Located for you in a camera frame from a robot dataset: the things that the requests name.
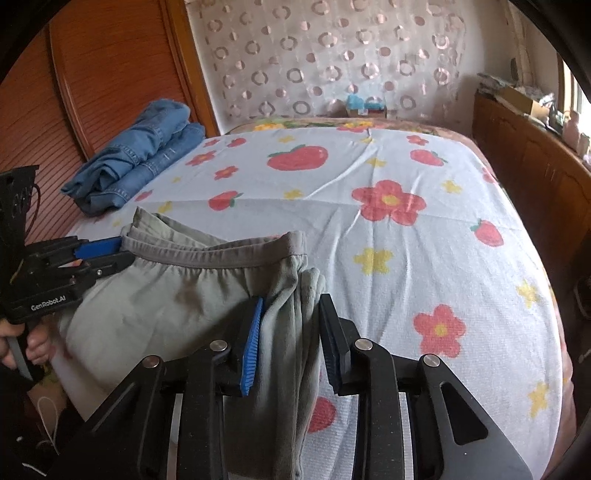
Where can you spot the grey green pants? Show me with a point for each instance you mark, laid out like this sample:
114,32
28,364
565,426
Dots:
184,300

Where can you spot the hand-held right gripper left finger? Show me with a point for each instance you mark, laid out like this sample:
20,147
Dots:
251,350

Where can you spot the wooden slatted headboard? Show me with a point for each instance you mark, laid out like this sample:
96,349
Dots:
106,83

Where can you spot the person's left hand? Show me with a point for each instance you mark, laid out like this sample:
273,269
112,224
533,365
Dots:
40,344

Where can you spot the yellow flower printed blanket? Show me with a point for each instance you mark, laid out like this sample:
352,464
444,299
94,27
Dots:
406,127

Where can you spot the window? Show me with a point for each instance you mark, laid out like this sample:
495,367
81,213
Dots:
575,92

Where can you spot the strawberry flower printed bed sheet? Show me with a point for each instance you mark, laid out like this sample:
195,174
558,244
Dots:
369,258

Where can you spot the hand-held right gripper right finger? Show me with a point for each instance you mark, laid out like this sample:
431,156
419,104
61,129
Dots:
330,350

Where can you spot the open cardboard box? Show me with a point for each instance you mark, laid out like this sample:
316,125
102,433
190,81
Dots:
521,104

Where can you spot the blue plastic bag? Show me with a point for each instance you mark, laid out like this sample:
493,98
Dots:
356,101

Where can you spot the pink jar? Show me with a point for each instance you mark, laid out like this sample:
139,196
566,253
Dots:
574,124

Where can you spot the folded blue jeans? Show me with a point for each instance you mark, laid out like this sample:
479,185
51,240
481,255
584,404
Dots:
134,161

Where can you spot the patterned cloth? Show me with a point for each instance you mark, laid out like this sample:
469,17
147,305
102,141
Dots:
496,81

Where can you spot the small cardboard box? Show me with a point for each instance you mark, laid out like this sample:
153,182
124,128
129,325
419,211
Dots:
374,110

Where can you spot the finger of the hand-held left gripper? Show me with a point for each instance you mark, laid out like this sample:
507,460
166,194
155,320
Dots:
99,248
108,263

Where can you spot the lace window curtain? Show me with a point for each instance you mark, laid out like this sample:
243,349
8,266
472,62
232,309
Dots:
519,41

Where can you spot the circle patterned sheer curtain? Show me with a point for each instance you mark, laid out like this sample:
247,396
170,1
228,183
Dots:
323,55

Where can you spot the wooden cabinet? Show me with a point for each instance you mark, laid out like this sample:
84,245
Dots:
531,161

